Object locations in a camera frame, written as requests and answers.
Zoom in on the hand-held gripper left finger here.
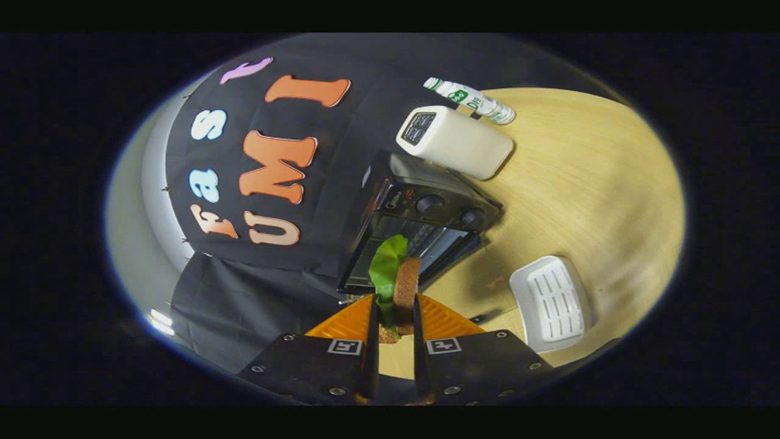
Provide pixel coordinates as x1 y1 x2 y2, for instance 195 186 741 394
238 294 380 406

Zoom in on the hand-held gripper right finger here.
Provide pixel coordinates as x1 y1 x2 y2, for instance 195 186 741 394
413 294 555 406

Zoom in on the black toaster oven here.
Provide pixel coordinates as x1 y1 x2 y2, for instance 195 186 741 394
337 149 503 296

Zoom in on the black backdrop cloth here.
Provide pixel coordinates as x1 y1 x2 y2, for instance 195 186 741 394
165 32 586 376

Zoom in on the bread and lettuce sandwich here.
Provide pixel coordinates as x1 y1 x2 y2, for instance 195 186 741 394
369 235 422 344

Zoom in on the white bottle green label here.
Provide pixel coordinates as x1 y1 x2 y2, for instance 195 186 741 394
424 77 517 125

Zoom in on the white slotted plastic tray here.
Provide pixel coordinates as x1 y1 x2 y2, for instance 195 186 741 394
509 255 595 354

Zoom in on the white pop-up toaster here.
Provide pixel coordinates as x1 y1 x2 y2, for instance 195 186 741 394
396 105 514 180

